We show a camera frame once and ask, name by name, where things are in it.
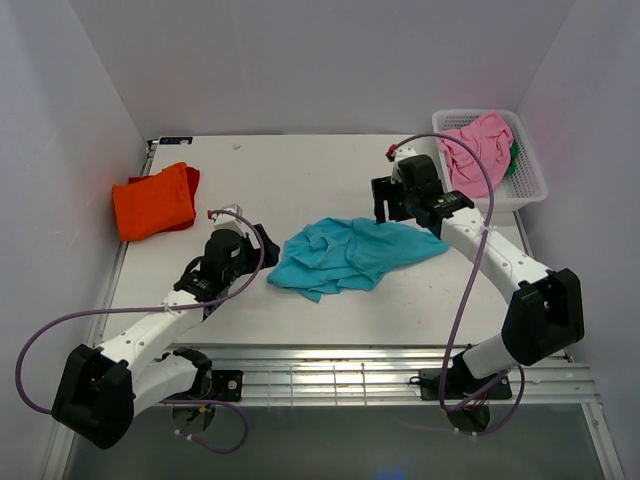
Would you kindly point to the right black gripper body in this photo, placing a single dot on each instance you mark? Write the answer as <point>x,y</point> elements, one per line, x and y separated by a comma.
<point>411,202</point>

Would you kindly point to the turquoise t shirt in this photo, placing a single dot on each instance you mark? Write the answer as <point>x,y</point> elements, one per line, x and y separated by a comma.
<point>333,255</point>

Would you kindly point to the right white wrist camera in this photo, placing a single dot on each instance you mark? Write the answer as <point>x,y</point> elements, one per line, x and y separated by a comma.
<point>395,154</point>

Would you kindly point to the folded red t shirt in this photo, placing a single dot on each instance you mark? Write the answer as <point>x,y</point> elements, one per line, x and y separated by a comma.
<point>165,201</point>

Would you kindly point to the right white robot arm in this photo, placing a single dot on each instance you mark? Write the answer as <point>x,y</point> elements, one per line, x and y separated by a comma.
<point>545,307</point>

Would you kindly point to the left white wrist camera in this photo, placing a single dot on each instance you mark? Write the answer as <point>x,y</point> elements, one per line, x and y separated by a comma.
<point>227,219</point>

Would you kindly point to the green t shirt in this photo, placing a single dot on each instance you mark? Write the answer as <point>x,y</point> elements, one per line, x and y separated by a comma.
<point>514,153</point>

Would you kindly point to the aluminium front rail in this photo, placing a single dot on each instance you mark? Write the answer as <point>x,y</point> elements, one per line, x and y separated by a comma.
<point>368,377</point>

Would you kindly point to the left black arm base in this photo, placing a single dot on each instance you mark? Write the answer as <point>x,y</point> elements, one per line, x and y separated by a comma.
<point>220,385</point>

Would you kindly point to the white plastic basket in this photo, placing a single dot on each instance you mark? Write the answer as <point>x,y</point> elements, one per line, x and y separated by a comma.
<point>524,186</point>

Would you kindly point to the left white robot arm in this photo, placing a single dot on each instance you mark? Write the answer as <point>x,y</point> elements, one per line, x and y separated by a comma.
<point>103,388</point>

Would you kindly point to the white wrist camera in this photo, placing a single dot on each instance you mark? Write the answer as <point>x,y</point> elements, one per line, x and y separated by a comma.
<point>395,154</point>
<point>227,219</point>

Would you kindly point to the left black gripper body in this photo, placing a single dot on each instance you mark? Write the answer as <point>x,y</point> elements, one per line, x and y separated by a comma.
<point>248,262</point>

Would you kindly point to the folded orange t shirt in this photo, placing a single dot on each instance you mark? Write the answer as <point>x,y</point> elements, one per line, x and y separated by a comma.
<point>124,210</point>

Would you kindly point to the blue table label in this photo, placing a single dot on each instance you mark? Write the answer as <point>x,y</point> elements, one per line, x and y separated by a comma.
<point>175,140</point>

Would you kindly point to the pink t shirt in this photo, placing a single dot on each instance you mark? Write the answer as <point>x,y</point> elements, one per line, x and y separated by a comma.
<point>491,140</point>

